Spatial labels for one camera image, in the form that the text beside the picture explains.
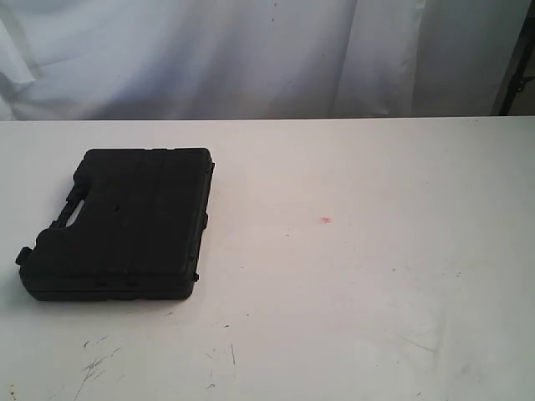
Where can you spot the black plastic tool case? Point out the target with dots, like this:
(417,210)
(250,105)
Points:
(131,228)

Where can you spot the white backdrop cloth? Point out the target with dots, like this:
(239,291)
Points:
(63,60)

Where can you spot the black metal stand frame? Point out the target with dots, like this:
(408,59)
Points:
(516,95)

